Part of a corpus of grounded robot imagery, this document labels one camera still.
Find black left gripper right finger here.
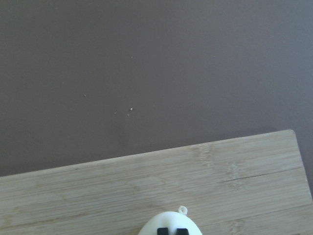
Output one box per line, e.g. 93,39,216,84
176,228,189,235

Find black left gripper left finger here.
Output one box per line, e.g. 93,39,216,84
157,228,169,235

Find white steamed bun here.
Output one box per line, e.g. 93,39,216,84
138,206,202,235

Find bamboo cutting board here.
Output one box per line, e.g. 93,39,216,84
0,130,313,235

